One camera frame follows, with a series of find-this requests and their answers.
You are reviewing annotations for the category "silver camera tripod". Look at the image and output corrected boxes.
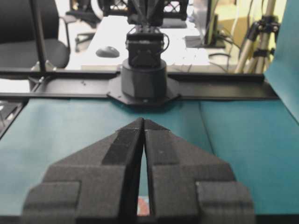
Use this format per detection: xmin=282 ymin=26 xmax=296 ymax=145
xmin=234 ymin=0 xmax=280 ymax=74

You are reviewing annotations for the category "black aluminium frame rail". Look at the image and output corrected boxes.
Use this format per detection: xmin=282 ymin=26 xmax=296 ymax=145
xmin=0 ymin=69 xmax=278 ymax=106

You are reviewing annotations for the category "black office chair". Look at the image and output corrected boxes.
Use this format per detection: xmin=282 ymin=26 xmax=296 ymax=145
xmin=0 ymin=0 xmax=70 ymax=68

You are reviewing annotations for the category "white desk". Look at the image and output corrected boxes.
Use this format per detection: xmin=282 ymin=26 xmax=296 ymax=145
xmin=81 ymin=16 xmax=209 ymax=71

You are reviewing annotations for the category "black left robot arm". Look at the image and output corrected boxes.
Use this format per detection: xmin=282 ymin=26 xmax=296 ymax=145
xmin=121 ymin=0 xmax=189 ymax=98

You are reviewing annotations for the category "teal backdrop sheet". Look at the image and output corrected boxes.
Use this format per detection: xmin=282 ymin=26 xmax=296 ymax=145
xmin=265 ymin=0 xmax=299 ymax=121

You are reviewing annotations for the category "black computer mouse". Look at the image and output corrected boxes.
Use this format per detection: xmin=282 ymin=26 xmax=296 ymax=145
xmin=96 ymin=46 xmax=120 ymax=58

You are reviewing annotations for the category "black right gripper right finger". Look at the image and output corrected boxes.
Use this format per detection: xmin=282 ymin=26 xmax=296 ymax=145
xmin=144 ymin=119 xmax=255 ymax=224

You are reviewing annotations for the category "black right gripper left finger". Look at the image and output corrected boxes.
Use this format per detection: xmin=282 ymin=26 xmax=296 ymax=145
xmin=21 ymin=118 xmax=143 ymax=224

